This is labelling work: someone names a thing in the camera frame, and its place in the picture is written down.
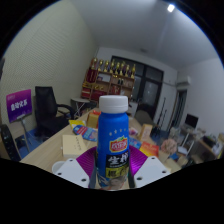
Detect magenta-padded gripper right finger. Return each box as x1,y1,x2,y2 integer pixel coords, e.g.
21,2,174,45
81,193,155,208
127,143,172,189

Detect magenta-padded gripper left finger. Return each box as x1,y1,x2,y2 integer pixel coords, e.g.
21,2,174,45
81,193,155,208
54,147,100,190

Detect blue drink bottle white cap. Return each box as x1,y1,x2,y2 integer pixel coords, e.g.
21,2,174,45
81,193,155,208
89,94,136,191

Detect orange book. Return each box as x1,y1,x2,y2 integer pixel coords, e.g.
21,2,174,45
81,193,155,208
139,141,160,158

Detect pink flowers in white pot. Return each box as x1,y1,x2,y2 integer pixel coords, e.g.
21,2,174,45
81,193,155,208
160,138,178,155

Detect tan upright cardboard box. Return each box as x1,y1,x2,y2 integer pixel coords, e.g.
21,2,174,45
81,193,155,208
138,123,153,141

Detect blue printed book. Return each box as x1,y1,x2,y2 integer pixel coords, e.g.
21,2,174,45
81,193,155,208
73,124,99,143

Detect yellow book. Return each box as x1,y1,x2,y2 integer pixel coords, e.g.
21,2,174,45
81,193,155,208
68,119,87,130

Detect grey armchair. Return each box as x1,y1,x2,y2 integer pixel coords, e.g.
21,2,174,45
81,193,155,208
133,109,154,127

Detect black tripod stand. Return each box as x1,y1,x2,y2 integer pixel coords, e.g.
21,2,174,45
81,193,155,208
156,97,168,134

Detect yellow gift box red ribbon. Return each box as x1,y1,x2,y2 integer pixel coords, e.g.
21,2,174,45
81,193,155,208
86,109,102,129

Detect black computer monitor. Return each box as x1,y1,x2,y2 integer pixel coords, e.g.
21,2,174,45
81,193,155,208
184,113,200,129

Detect black slatted chair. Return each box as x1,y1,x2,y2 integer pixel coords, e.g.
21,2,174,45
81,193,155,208
0,123,22,163

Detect black office chair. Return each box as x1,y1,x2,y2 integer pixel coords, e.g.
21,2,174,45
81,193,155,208
34,85,76,138

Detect small round white table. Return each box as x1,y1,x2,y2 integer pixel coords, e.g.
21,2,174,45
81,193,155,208
70,96,91,116

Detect dark framed glass door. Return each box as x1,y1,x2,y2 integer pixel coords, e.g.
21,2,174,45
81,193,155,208
110,55,165,121

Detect purple sign board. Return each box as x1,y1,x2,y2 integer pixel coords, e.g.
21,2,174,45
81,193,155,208
5,88,33,124

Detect wooden shelf unit with trophies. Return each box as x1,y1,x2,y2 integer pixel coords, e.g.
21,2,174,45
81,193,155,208
80,57,137,103

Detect white air conditioner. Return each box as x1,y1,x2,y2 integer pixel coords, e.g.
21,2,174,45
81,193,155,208
176,75,192,86

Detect ceiling light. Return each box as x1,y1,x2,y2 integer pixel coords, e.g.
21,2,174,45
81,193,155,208
166,3,177,13

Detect long cluttered wall desk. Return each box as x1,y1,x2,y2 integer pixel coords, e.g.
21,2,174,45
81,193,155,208
179,126,224,161

